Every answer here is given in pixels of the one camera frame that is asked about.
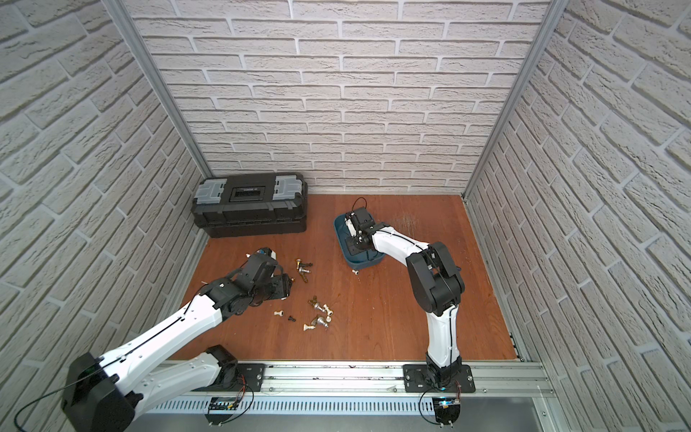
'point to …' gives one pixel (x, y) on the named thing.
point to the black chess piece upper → (306, 265)
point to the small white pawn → (355, 272)
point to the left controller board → (220, 403)
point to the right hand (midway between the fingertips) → (359, 242)
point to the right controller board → (446, 409)
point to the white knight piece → (307, 327)
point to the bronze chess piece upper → (304, 276)
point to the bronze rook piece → (320, 319)
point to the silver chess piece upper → (300, 269)
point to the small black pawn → (291, 319)
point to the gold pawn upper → (298, 261)
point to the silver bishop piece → (316, 306)
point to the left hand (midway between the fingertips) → (289, 280)
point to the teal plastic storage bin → (355, 260)
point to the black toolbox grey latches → (251, 204)
